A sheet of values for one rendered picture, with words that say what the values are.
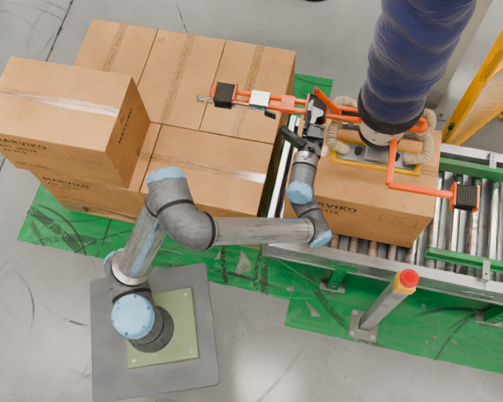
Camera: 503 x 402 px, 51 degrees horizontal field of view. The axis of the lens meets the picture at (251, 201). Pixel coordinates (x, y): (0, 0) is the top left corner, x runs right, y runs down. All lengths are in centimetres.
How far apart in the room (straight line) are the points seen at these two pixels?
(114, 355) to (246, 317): 94
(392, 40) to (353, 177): 82
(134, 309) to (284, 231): 62
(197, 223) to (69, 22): 285
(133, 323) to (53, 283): 134
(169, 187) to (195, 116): 132
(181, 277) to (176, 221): 80
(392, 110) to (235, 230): 64
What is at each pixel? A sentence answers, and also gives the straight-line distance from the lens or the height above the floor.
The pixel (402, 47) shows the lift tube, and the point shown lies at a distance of 153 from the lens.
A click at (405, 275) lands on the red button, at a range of 201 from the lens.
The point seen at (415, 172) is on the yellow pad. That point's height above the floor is 113.
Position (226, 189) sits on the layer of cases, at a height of 54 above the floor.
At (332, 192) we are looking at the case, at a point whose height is 95.
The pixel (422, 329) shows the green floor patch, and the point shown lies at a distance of 307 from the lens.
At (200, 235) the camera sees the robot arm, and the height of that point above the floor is 151.
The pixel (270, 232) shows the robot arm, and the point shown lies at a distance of 169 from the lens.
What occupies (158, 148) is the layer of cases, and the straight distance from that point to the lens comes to 276.
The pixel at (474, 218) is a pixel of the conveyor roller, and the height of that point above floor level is 55.
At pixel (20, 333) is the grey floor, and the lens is 326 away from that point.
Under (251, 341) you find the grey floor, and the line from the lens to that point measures 295.
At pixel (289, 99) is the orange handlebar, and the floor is 125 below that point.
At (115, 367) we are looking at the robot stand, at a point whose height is 75.
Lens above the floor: 292
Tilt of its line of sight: 67 degrees down
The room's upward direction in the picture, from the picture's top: 5 degrees counter-clockwise
